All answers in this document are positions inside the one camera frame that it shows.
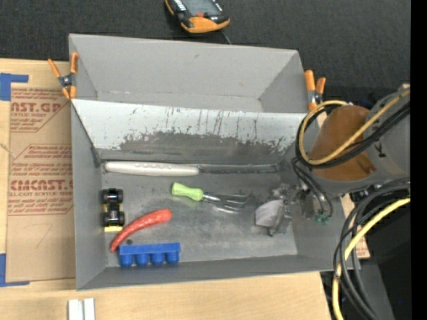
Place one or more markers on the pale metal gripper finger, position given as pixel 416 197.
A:
pixel 282 194
pixel 281 221

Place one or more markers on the pale lilac lump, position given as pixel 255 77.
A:
pixel 268 213

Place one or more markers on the blue four-peg block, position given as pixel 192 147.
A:
pixel 150 250

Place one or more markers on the red toy chili pepper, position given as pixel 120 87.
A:
pixel 143 223

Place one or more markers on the grey metal bin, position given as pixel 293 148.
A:
pixel 187 78

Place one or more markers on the black and yellow toy car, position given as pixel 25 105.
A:
pixel 112 208

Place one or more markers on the brown cardboard board red print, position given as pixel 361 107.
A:
pixel 40 245

